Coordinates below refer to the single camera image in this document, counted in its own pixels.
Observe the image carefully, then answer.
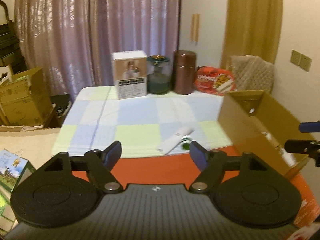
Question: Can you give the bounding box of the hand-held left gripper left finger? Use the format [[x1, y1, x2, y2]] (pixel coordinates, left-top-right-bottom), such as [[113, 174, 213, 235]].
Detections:
[[37, 140, 123, 194]]

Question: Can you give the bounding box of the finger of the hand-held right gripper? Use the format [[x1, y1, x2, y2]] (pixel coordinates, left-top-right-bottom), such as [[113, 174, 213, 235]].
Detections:
[[298, 121, 320, 133], [284, 140, 316, 155]]

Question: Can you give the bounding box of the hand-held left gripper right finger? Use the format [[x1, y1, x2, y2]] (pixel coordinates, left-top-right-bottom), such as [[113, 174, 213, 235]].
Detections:
[[189, 141, 276, 194]]

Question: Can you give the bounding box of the brown cardboard box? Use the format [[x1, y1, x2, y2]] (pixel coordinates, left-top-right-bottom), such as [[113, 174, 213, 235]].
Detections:
[[218, 90, 317, 180]]

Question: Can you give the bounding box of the green capped bottle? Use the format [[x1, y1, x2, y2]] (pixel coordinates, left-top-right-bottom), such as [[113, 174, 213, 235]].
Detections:
[[180, 137, 193, 151]]

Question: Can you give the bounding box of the white tube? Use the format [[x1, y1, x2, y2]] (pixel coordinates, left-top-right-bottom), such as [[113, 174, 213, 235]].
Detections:
[[157, 126, 195, 156]]

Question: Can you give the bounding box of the checked pastel tablecloth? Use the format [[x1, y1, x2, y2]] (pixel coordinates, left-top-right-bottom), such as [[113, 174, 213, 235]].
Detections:
[[51, 85, 234, 159]]

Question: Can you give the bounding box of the dark low stand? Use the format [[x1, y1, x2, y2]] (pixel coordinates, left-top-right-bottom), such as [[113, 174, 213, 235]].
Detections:
[[43, 93, 73, 128]]

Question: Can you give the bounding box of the red instant food bowl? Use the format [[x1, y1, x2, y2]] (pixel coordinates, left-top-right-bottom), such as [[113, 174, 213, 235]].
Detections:
[[195, 66, 238, 96]]

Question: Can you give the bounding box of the white product box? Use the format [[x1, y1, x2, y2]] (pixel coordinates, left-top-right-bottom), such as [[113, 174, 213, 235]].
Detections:
[[111, 50, 148, 100]]

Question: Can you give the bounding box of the beige quilted cushion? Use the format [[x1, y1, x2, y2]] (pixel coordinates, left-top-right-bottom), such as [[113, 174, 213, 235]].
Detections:
[[229, 55, 275, 94]]

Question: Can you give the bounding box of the brown metal canister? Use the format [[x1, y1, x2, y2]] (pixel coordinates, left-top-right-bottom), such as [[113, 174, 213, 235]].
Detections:
[[172, 50, 197, 95]]

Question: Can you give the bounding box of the green glass jar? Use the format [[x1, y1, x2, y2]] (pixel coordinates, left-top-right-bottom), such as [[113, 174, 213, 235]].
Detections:
[[146, 55, 172, 95]]

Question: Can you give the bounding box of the flat brown cardboard sheet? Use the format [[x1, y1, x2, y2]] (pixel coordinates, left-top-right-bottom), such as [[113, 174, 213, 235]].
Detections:
[[0, 124, 62, 137]]

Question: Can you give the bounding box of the green printed box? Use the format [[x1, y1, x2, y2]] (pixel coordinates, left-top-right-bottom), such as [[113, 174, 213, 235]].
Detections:
[[0, 148, 36, 193]]

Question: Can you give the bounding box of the large worn cardboard box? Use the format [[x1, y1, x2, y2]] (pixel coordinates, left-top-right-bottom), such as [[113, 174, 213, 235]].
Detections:
[[0, 67, 54, 126]]

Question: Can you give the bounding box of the purple curtain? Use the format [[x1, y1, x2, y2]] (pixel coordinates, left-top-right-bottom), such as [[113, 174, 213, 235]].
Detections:
[[14, 0, 182, 101]]

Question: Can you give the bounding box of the light green box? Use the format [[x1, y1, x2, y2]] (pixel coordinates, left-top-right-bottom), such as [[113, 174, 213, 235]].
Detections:
[[0, 187, 17, 233]]

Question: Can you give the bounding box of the white chair back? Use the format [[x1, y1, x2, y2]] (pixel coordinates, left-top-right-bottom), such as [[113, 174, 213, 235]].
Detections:
[[0, 65, 14, 86]]

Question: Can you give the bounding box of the dark wooden rack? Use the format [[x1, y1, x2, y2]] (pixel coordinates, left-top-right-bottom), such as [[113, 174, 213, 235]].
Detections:
[[0, 0, 28, 74]]

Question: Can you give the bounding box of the beige wall socket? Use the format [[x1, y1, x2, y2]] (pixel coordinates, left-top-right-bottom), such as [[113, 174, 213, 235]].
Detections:
[[299, 54, 312, 72], [290, 50, 302, 66]]

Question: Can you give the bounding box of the wooden wall hanger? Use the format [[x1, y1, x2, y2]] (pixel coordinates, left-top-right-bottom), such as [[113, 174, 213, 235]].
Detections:
[[190, 13, 201, 43]]

